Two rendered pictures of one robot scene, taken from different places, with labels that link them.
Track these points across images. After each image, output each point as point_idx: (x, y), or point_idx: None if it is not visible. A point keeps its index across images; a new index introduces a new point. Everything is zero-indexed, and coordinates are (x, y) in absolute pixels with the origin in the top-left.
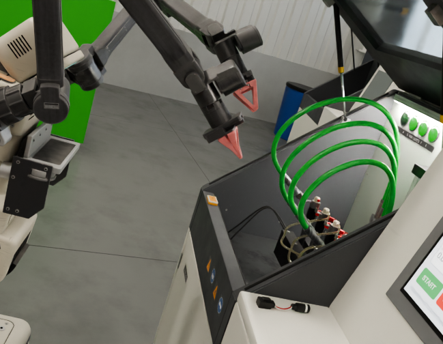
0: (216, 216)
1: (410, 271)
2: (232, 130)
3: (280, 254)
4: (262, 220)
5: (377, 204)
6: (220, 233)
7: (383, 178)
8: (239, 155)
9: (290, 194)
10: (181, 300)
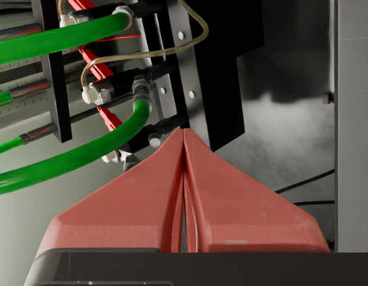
0: (351, 224)
1: None
2: (48, 260)
3: (230, 102)
4: None
5: (67, 188)
6: (360, 130)
7: (34, 219)
8: (180, 133)
9: (89, 21)
10: None
